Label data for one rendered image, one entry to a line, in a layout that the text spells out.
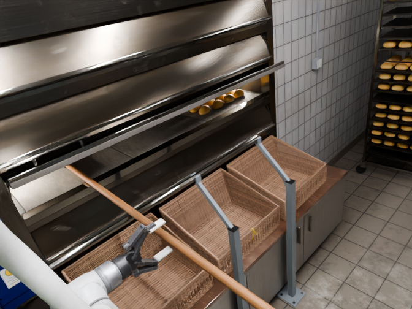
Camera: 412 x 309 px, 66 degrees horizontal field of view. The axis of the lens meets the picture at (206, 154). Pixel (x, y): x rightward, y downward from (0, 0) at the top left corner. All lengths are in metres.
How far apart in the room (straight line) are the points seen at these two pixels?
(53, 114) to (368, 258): 2.35
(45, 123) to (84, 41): 0.39
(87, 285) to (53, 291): 0.22
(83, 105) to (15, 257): 0.89
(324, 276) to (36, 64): 2.24
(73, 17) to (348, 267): 2.37
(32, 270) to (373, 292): 2.20
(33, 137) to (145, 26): 0.74
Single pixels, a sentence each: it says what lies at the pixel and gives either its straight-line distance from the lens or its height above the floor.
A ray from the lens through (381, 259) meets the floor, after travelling 2.84.
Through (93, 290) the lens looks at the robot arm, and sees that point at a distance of 1.09.
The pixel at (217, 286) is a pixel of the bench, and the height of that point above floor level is 0.58.
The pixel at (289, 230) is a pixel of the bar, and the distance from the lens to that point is 2.05.
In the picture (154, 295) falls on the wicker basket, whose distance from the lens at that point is 1.85.
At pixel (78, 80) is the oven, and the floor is 1.68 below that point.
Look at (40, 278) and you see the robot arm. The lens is 0.88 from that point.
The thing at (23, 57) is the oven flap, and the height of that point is 1.82.
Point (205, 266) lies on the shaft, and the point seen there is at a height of 1.20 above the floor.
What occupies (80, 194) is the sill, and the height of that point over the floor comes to 1.16.
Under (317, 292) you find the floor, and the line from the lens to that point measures 2.54.
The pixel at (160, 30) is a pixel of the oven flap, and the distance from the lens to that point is 1.76.
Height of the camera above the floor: 1.98
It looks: 28 degrees down
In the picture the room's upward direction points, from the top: 9 degrees counter-clockwise
